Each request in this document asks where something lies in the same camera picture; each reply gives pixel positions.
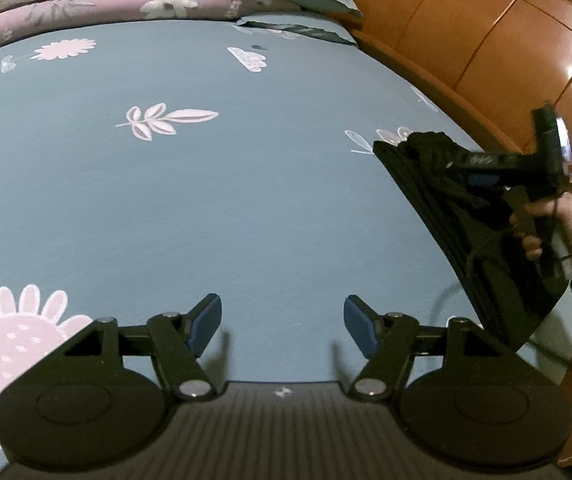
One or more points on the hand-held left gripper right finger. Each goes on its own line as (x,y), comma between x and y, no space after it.
(361,325)

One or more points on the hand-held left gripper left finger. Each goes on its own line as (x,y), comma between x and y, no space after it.
(203,322)

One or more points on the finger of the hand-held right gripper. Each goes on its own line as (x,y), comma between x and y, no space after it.
(483,180)
(486,161)

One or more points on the wooden headboard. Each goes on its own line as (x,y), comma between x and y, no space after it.
(491,35)

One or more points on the purple floral quilt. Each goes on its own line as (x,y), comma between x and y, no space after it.
(91,15)

